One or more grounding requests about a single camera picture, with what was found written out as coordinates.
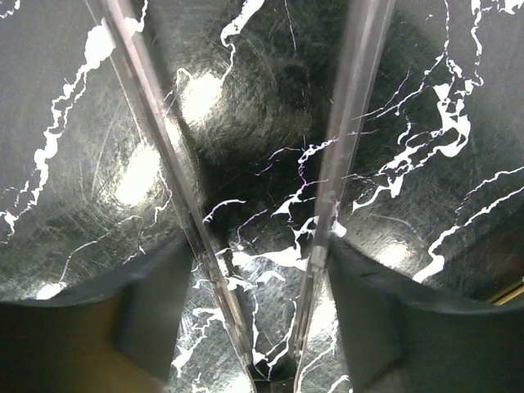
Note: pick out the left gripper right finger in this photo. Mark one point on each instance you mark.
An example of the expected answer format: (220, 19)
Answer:
(363, 40)

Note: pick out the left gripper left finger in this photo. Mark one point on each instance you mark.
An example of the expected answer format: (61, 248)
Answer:
(138, 78)

